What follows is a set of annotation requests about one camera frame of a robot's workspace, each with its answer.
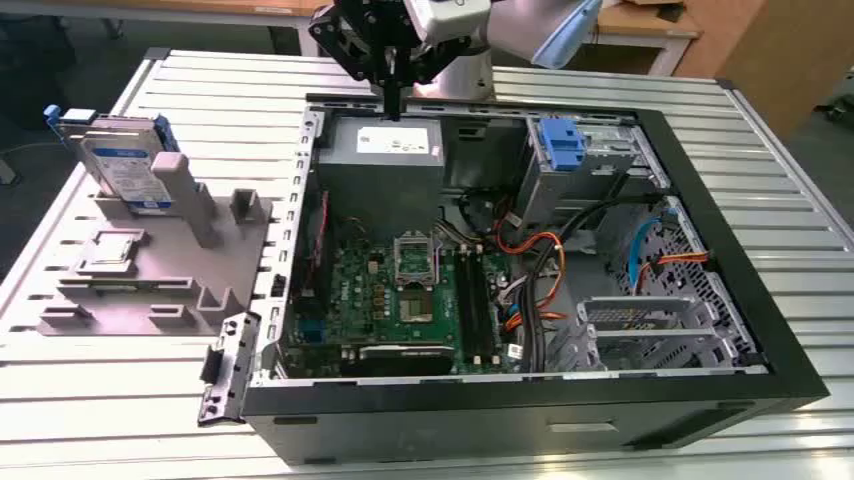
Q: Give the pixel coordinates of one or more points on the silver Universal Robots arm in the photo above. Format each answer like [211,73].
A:
[461,75]

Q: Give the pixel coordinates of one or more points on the wooden cabinet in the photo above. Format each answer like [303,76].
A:
[788,60]

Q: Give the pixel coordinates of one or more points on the CPU socket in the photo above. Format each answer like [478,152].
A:
[421,307]

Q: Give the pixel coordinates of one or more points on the green RAM stick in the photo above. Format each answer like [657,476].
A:
[123,286]

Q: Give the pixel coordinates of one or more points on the black RAM slot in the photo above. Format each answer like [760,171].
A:
[486,300]
[469,300]

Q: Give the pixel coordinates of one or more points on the blue plastic drive latch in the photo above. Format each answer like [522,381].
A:
[563,145]

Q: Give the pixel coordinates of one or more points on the hard disk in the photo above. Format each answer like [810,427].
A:
[127,170]

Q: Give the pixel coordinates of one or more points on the silver CPU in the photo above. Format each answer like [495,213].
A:
[114,250]

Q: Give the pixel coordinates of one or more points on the grey plastic parts rack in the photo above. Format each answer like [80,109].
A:
[174,280]

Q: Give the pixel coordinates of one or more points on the grey power supply unit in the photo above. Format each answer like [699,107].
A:
[381,190]

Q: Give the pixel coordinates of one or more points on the wooden desk white frame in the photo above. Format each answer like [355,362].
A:
[654,22]

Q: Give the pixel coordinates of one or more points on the metal optical drive cage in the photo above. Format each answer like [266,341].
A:
[554,195]

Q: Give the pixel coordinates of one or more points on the black graphics card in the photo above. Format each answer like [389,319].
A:
[401,360]

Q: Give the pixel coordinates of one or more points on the green motherboard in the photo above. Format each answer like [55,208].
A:
[361,295]

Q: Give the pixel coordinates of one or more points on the black PC case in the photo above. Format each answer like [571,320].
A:
[467,420]

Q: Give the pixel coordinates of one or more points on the black office chair base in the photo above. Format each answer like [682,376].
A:
[842,107]

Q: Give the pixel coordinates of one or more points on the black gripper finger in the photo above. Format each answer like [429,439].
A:
[347,50]
[401,90]

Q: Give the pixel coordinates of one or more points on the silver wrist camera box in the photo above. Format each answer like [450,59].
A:
[447,17]

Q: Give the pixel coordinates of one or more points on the thin metal locking lever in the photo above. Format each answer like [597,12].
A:
[438,270]

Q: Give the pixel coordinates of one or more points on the metal disk bay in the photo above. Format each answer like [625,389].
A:
[641,334]

